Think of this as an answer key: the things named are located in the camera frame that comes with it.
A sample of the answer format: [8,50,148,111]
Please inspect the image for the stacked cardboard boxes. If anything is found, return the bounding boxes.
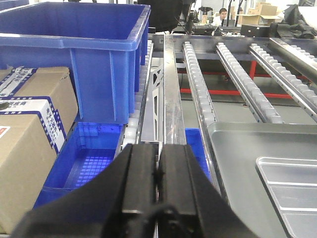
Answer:
[238,2,282,26]

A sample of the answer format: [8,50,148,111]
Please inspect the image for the seated person in white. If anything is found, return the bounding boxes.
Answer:
[212,8,227,27]

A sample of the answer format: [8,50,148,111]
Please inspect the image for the large blue plastic crate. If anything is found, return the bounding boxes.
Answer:
[0,2,151,124]

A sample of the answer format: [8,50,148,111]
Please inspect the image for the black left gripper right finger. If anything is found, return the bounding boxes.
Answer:
[158,145,256,238]

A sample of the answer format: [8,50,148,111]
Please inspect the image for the steel rack divider rail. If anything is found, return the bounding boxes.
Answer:
[163,35,186,145]

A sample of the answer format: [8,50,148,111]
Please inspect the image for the lower blue plastic bin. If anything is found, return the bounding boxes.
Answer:
[34,122,123,208]

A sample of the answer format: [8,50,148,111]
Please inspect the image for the cardboard box with printed tape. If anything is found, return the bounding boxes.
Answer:
[0,66,78,234]

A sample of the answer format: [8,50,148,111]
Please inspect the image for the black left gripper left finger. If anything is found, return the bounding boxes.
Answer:
[11,144,156,238]

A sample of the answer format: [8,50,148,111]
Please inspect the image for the white roller conveyor track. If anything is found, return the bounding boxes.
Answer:
[182,41,218,124]

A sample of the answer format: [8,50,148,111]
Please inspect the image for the silver ribbed metal tray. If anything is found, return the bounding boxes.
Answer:
[256,157,317,238]

